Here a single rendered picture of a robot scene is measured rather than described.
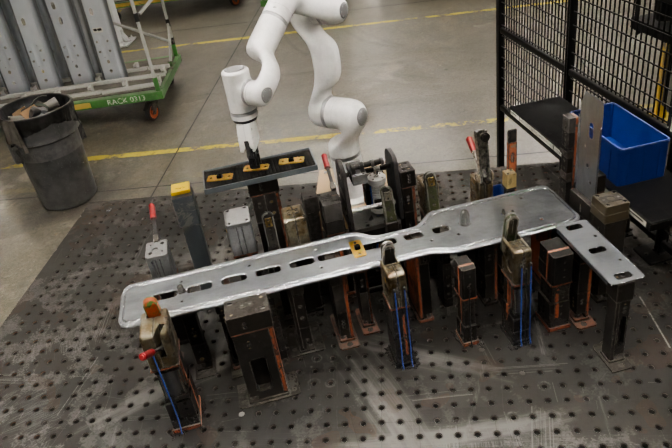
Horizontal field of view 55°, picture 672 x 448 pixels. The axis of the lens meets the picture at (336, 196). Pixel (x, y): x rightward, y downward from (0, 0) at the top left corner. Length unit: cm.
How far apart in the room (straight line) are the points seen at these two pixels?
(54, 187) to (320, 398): 319
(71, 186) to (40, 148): 34
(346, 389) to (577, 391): 64
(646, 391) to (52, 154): 377
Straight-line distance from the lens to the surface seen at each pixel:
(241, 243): 199
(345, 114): 233
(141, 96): 579
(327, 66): 230
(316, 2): 218
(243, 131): 202
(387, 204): 203
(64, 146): 464
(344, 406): 190
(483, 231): 197
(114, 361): 227
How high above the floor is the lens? 213
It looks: 31 degrees down
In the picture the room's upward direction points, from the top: 9 degrees counter-clockwise
